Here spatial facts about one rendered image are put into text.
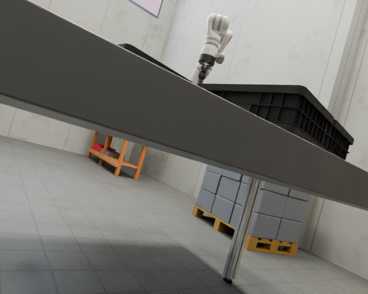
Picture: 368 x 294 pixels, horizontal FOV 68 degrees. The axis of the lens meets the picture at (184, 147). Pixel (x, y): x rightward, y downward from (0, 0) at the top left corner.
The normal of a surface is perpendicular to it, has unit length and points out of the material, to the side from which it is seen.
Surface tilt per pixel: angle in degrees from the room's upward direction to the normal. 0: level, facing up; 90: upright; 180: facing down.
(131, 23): 90
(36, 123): 90
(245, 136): 90
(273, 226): 90
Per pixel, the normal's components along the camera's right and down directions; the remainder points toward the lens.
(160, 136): 0.56, 0.13
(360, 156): -0.78, -0.25
